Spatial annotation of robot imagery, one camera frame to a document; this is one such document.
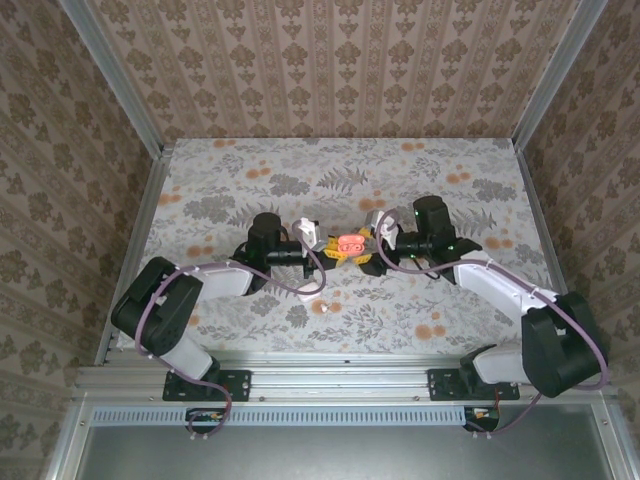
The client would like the pink earbud charging case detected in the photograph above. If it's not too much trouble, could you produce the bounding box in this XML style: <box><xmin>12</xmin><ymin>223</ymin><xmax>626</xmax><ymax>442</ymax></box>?
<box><xmin>336</xmin><ymin>231</ymin><xmax>367</xmax><ymax>258</ymax></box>

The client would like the floral patterned table cover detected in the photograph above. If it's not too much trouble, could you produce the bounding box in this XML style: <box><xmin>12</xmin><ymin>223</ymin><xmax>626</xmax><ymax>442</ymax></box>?
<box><xmin>115</xmin><ymin>137</ymin><xmax>576</xmax><ymax>359</ymax></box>

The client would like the black connector board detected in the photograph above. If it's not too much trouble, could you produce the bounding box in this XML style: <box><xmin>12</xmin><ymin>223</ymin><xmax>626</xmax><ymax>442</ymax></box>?
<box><xmin>185</xmin><ymin>407</ymin><xmax>226</xmax><ymax>435</ymax></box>
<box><xmin>462</xmin><ymin>405</ymin><xmax>502</xmax><ymax>432</ymax></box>

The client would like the grey metal sheet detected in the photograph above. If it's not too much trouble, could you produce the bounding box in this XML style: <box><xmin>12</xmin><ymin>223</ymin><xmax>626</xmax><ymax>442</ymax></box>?
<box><xmin>74</xmin><ymin>404</ymin><xmax>619</xmax><ymax>480</ymax></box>

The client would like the aluminium side rail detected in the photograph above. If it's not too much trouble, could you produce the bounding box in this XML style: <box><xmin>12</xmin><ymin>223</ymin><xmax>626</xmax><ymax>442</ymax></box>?
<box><xmin>94</xmin><ymin>144</ymin><xmax>176</xmax><ymax>366</ymax></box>
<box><xmin>514</xmin><ymin>142</ymin><xmax>592</xmax><ymax>364</ymax></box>

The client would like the aluminium frame beam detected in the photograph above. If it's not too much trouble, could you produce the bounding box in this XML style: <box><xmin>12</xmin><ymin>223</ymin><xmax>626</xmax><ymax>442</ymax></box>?
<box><xmin>74</xmin><ymin>349</ymin><xmax>619</xmax><ymax>404</ymax></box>

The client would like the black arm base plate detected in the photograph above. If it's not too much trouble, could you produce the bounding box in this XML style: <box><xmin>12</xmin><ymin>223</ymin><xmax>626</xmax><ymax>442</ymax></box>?
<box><xmin>427</xmin><ymin>367</ymin><xmax>521</xmax><ymax>402</ymax></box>
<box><xmin>162</xmin><ymin>367</ymin><xmax>252</xmax><ymax>404</ymax></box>

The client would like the grey slotted cable duct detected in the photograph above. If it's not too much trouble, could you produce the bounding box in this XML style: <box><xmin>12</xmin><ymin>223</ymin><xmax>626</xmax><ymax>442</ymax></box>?
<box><xmin>92</xmin><ymin>405</ymin><xmax>501</xmax><ymax>427</ymax></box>

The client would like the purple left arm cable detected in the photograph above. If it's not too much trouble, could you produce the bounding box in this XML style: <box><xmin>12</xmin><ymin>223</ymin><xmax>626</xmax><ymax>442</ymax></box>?
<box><xmin>134</xmin><ymin>219</ymin><xmax>326</xmax><ymax>444</ymax></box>

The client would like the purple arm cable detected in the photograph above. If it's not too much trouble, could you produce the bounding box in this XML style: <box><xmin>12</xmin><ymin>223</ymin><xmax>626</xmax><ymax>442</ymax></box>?
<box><xmin>373</xmin><ymin>208</ymin><xmax>611</xmax><ymax>441</ymax></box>
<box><xmin>134</xmin><ymin>219</ymin><xmax>326</xmax><ymax>444</ymax></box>

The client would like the aluminium corner post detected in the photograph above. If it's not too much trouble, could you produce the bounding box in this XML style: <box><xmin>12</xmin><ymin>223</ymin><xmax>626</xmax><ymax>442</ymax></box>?
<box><xmin>58</xmin><ymin>0</ymin><xmax>166</xmax><ymax>159</ymax></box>
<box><xmin>512</xmin><ymin>0</ymin><xmax>611</xmax><ymax>151</ymax></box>

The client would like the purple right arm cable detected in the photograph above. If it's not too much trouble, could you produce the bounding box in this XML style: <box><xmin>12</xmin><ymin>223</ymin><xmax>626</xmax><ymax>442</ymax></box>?
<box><xmin>373</xmin><ymin>208</ymin><xmax>611</xmax><ymax>441</ymax></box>

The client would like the aluminium frame upright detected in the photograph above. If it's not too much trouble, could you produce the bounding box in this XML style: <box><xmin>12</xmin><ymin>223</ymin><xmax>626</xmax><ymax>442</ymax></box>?
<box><xmin>592</xmin><ymin>392</ymin><xmax>640</xmax><ymax>480</ymax></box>
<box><xmin>44</xmin><ymin>397</ymin><xmax>94</xmax><ymax>480</ymax></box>

